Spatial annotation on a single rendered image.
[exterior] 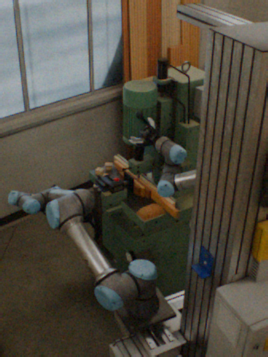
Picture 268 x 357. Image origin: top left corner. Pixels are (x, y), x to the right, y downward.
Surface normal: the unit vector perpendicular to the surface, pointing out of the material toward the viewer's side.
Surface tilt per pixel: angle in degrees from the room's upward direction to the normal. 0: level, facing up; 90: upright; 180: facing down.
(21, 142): 90
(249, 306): 0
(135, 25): 87
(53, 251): 0
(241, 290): 0
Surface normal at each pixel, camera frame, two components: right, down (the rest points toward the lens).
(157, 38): 0.65, 0.36
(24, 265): 0.01, -0.84
